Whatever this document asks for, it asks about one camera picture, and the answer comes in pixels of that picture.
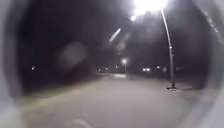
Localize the grey asphalt path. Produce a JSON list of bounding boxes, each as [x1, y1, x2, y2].
[[19, 73, 201, 128]]

